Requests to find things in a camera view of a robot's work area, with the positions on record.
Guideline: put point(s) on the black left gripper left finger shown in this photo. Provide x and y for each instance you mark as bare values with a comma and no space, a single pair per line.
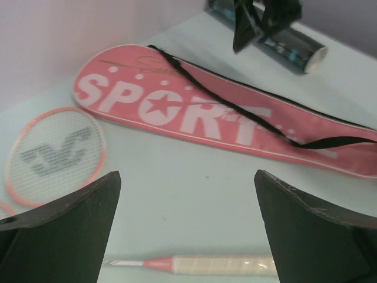
64,240

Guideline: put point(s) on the black shuttlecock tube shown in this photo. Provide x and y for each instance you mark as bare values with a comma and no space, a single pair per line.
290,45

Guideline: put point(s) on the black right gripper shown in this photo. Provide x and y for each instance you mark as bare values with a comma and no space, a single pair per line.
251,20

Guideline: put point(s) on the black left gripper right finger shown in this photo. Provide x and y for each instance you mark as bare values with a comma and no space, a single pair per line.
313,240

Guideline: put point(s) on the pink racket bag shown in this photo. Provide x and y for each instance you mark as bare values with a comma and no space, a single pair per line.
144,87

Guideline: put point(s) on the pink racket head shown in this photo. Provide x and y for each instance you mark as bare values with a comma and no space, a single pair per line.
206,264

